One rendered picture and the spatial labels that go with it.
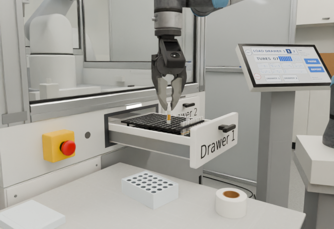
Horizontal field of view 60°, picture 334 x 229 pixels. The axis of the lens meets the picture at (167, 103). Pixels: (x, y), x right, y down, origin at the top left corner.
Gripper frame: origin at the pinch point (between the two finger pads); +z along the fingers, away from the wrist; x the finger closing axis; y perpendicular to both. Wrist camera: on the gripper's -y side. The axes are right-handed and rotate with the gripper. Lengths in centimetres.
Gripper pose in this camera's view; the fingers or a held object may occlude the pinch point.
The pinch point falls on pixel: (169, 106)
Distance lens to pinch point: 77.8
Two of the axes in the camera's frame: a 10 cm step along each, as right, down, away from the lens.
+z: -0.1, 9.9, 1.5
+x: -9.7, 0.3, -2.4
